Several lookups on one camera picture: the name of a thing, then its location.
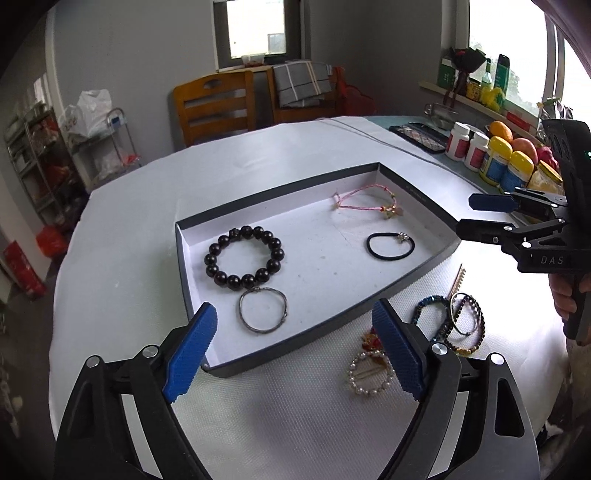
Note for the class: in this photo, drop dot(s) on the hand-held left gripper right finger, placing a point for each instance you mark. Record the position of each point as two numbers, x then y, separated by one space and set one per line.
399 353

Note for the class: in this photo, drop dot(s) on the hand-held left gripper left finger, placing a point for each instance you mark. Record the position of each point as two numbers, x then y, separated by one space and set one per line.
191 353

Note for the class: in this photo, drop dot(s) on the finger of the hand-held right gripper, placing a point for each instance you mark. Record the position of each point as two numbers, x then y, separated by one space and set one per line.
482 229
491 202

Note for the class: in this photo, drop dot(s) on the shallow grey cardboard box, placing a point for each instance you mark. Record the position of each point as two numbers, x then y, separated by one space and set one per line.
314 258

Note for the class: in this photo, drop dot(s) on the person's right hand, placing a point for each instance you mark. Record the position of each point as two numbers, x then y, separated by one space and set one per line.
561 295

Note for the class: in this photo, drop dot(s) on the yellow jar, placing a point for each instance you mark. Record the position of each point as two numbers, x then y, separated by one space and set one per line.
547 177

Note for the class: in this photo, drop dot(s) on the red and gold ornament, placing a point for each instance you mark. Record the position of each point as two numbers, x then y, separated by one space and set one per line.
369 344

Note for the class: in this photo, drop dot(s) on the yellow capped blue label bottle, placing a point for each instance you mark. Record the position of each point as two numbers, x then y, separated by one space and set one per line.
515 175
494 164

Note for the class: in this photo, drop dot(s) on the red dragon fruit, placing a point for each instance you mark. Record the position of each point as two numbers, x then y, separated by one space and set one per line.
547 157

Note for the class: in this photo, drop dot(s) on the white pill bottle red label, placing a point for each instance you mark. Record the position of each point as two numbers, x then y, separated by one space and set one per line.
475 154
457 145

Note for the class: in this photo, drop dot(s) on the gold hair comb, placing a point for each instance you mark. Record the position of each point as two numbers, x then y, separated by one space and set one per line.
457 281

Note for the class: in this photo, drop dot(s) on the thin dark bangle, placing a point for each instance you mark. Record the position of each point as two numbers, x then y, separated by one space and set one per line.
455 327

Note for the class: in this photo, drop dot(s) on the red apple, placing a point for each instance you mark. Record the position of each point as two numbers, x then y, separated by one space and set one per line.
525 146

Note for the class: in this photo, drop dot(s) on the silver metal bangle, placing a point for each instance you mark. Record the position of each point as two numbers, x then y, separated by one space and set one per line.
241 309

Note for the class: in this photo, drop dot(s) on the orange fruit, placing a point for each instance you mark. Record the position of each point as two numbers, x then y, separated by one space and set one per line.
502 130

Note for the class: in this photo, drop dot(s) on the red flat box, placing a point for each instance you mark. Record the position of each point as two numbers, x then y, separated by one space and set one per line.
521 119

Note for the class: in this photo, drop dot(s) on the dark patterned flat case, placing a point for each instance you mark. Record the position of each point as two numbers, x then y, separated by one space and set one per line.
420 136

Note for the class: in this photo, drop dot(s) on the steel bowl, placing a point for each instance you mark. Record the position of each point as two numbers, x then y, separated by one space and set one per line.
441 115

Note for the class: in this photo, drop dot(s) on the yellow toy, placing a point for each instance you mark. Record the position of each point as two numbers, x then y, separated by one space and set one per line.
493 98

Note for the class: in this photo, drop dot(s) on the yellow can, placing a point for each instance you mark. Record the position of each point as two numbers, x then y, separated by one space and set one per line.
473 90

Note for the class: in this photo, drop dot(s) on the green glass bottle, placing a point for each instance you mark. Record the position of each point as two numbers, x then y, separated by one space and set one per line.
485 78

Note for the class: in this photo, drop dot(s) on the dark green plastic bottle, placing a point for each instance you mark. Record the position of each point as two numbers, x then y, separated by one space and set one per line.
502 71

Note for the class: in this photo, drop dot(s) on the green box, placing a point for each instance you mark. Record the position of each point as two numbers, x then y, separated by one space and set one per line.
445 74

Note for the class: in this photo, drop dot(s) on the black wrapped bouquet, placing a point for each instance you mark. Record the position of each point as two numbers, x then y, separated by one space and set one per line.
468 62

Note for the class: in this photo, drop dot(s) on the large window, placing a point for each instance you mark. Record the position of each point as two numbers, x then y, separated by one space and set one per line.
508 32

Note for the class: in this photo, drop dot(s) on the red cloth bag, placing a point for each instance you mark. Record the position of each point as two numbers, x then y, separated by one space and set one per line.
358 99

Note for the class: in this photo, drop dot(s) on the red plastic bag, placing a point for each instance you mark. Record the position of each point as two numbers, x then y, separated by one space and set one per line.
50 242

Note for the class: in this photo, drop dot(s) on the wooden chair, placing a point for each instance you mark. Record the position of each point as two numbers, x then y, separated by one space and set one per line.
214 108
300 113

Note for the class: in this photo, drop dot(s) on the metal trolley cart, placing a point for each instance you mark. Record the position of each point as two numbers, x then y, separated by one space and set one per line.
115 152

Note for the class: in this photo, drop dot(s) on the grey plaid cushion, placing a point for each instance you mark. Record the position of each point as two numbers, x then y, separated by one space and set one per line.
300 83

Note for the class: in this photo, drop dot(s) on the metal storage rack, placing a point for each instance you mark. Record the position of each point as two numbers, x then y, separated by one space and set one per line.
41 170

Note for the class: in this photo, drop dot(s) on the white plastic bag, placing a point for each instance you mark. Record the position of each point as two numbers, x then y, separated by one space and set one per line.
90 113

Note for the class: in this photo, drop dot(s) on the small food container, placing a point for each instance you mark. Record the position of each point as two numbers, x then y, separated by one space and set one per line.
253 59

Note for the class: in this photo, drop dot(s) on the small window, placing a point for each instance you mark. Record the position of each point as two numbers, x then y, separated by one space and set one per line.
254 25

